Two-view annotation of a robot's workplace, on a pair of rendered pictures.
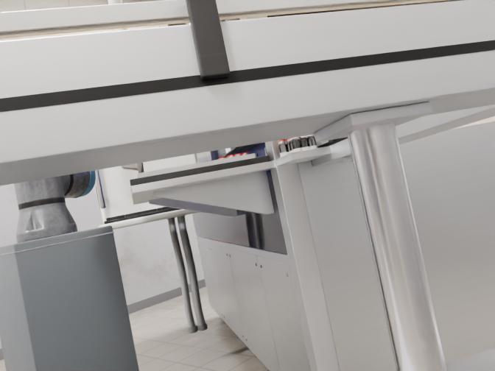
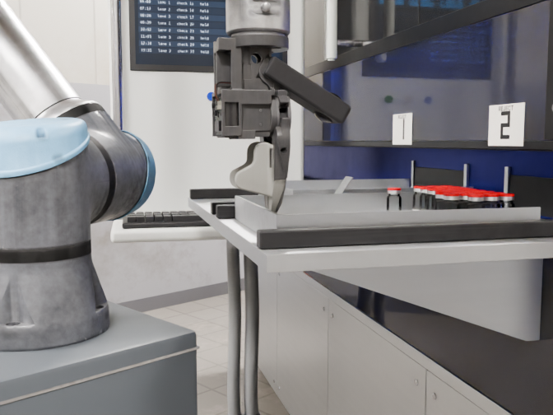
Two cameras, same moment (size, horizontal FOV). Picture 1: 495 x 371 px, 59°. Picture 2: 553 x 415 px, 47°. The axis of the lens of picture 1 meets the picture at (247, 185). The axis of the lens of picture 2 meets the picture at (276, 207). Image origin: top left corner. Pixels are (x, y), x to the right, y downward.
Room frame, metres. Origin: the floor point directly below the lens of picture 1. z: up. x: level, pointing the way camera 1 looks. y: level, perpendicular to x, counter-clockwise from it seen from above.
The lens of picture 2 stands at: (0.50, 0.29, 1.00)
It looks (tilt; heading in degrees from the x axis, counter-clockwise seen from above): 6 degrees down; 0
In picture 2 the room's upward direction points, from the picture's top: straight up
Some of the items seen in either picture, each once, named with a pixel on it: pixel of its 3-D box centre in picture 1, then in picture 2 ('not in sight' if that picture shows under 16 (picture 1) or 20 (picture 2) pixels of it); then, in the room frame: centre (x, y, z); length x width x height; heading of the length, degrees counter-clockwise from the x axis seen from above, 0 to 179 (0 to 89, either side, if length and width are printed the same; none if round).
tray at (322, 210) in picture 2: (194, 174); (373, 213); (1.38, 0.16, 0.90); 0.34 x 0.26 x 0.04; 104
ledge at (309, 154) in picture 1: (307, 155); not in sight; (1.19, -0.18, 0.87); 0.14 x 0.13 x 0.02; 105
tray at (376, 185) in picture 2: not in sight; (358, 192); (1.74, 0.13, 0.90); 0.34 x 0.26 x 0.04; 105
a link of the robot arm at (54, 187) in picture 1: (39, 177); (37, 179); (1.19, 0.55, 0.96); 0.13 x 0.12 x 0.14; 166
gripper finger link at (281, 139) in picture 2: not in sight; (277, 142); (1.25, 0.29, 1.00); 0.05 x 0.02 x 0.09; 15
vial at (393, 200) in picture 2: not in sight; (393, 204); (1.44, 0.12, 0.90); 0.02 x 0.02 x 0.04
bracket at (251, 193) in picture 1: (215, 202); (420, 298); (1.31, 0.10, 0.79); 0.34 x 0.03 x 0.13; 105
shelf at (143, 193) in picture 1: (201, 185); (357, 217); (1.55, 0.16, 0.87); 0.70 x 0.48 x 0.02; 15
